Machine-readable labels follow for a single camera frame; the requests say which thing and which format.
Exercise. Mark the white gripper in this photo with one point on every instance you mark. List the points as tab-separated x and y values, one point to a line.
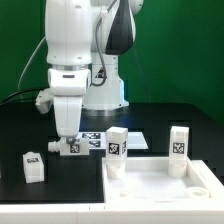
66	91

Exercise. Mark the white square tabletop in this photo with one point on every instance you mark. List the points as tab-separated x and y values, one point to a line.
147	179

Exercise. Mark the white marker plate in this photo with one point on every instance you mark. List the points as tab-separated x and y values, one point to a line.
97	140

